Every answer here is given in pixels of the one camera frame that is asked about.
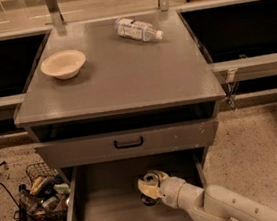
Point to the grey top drawer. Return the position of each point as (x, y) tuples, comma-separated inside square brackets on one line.
[(71, 152)]

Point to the blue pepsi can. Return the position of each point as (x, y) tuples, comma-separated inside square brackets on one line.
[(148, 201)]

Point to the grey drawer cabinet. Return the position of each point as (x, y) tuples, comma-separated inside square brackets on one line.
[(123, 85)]

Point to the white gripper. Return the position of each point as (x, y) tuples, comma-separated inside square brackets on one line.
[(169, 190)]

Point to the clear plastic water bottle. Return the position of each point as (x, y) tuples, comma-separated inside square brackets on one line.
[(138, 30)]

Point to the white paper bowl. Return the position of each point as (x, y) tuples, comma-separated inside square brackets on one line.
[(63, 65)]

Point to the grey open middle drawer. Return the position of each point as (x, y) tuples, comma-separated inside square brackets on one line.
[(108, 191)]

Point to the black drawer handle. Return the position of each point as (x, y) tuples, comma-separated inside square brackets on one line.
[(129, 144)]

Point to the black wire basket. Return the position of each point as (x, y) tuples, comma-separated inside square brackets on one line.
[(48, 196)]

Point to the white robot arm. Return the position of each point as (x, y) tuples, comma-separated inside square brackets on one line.
[(212, 203)]

